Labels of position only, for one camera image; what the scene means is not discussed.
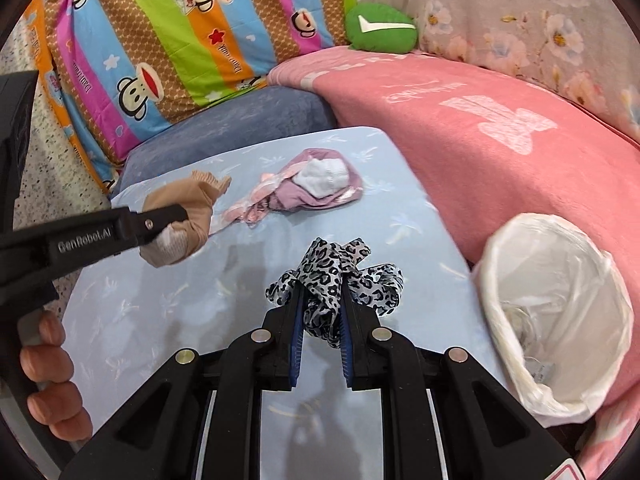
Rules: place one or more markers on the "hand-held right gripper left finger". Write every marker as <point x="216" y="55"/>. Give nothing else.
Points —
<point x="297" y="345"/>

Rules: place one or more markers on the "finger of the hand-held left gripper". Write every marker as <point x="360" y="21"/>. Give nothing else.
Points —
<point x="155" y="222"/>

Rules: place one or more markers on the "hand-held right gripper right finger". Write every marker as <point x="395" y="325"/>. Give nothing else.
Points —
<point x="346" y="350"/>

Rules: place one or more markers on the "beige ruffled stocking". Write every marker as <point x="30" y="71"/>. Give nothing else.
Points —
<point x="195" y="192"/>

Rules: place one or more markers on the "leopard print cloth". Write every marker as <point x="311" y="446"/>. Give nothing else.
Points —
<point x="325" y="270"/>

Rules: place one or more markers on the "trash bin with white liner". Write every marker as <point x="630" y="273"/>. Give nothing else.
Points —
<point x="550" y="285"/>

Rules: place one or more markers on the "person's left hand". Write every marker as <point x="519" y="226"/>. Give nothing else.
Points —
<point x="50" y="365"/>

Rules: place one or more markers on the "pink satin cloth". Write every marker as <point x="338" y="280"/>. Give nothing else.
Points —
<point x="245" y="210"/>

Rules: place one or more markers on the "light blue patterned sheet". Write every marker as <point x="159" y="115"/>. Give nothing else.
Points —
<point x="400" y="240"/>

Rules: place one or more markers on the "blue-grey cushion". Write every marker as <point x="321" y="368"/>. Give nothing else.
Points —
<point x="225" y="120"/>

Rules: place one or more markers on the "mauve cloth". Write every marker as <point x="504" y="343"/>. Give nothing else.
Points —
<point x="300" y="199"/>

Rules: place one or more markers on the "white ribbed sock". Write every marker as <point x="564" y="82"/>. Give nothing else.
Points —
<point x="322" y="175"/>

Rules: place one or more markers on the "striped cartoon pillow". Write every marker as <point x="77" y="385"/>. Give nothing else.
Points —
<point x="175" y="35"/>

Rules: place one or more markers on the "pink printed blanket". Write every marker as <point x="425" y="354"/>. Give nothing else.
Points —
<point x="450" y="160"/>

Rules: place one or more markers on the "green plush cushion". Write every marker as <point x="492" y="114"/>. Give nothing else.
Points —
<point x="380" y="30"/>

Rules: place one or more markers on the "grey floral cloth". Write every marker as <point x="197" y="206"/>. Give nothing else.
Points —
<point x="500" y="10"/>

